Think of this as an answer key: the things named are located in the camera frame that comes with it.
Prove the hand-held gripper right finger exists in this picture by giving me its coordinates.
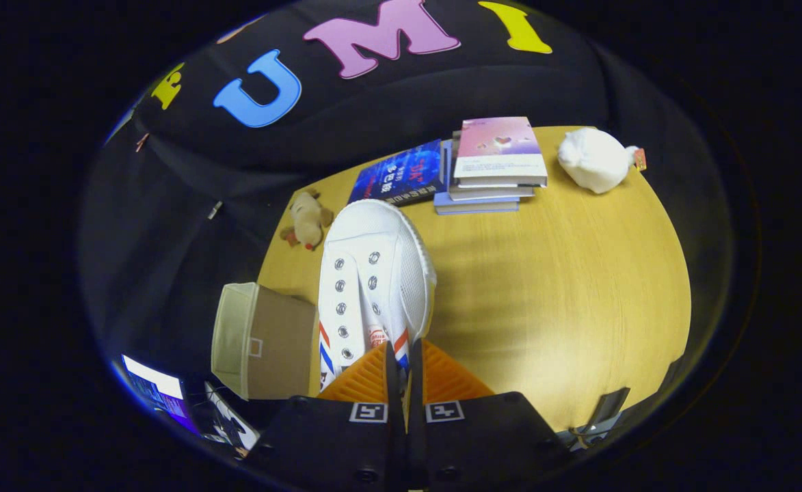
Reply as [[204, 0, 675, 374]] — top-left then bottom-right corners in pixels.
[[407, 340, 572, 492]]

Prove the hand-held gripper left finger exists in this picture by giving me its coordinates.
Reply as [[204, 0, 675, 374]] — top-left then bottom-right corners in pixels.
[[247, 342, 410, 492]]

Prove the beige fabric storage box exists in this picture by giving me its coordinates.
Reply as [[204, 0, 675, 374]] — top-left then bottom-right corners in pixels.
[[211, 282, 319, 401]]

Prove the white canvas shoe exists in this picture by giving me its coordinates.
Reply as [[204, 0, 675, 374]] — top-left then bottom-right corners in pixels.
[[317, 199, 438, 392]]

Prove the laptop screen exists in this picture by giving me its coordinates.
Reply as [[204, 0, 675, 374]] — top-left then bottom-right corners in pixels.
[[120, 353, 200, 435]]

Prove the tan plush animal toy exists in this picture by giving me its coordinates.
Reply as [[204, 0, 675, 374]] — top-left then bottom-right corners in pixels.
[[279, 189, 334, 251]]

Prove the pale blue book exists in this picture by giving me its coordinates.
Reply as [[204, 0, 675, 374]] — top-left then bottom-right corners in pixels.
[[433, 140, 521, 216]]

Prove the dark blue cover book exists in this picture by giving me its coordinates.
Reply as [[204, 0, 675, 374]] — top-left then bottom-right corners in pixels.
[[348, 139, 442, 207]]

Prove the pink cover book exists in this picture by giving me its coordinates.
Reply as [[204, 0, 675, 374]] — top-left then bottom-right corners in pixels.
[[453, 116, 549, 189]]

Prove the black backdrop cloth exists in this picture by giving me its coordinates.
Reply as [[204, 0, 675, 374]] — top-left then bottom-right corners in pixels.
[[79, 0, 736, 411]]

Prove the white plush toy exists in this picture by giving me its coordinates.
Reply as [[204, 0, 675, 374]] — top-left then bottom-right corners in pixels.
[[557, 127, 647, 195]]

